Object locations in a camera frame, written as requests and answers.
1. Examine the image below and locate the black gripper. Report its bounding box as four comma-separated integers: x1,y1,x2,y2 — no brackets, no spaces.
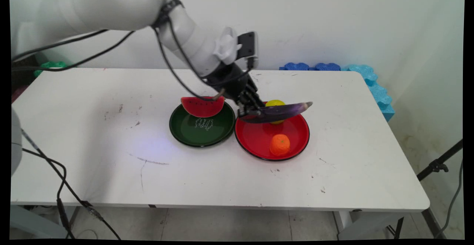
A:
206,63,266,117

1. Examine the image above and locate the green foam mat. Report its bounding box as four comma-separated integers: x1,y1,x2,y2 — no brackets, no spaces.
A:
33,61,68,77

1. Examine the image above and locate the black cable with connector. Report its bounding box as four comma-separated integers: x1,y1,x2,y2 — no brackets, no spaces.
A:
20,128,122,240

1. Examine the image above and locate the red toy watermelon slice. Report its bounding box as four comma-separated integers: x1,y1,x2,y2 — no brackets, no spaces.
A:
180,96,225,118

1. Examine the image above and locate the black strap on arm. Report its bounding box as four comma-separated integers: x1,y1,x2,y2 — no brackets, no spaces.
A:
151,0,184,29

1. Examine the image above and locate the grey hanging cable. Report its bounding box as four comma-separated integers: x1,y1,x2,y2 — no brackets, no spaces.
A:
435,159,464,239

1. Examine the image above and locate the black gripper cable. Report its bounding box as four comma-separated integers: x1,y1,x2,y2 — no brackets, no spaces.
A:
153,26,226,102

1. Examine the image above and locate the black camera cable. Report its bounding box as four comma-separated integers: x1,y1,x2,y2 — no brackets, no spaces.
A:
167,17,257,88

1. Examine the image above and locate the red round plate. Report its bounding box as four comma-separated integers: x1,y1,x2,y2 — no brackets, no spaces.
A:
234,102,310,161

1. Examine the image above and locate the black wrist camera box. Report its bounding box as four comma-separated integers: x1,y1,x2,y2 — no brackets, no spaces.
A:
237,32,258,61

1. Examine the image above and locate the white table leg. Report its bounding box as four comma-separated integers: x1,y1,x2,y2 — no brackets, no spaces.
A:
333,210,401,240

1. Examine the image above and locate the black tripod stand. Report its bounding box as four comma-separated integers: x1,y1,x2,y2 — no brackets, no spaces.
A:
394,139,463,239

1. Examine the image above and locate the dark green round plate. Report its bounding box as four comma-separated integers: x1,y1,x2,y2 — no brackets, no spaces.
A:
169,102,236,148

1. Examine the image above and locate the purple toy eggplant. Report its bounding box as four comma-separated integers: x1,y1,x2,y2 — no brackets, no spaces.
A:
240,102,313,124

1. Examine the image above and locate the light blue foam mat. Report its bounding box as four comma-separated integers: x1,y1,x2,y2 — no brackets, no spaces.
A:
341,64,395,122

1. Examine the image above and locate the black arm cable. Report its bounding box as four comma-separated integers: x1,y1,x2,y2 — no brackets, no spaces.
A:
11,29,109,63
11,31,134,71

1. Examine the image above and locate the orange toy fruit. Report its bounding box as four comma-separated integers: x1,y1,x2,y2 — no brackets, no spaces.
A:
269,134,291,156

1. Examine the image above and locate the yellow toy lemon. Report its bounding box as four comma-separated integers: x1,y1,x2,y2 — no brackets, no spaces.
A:
265,100,286,125

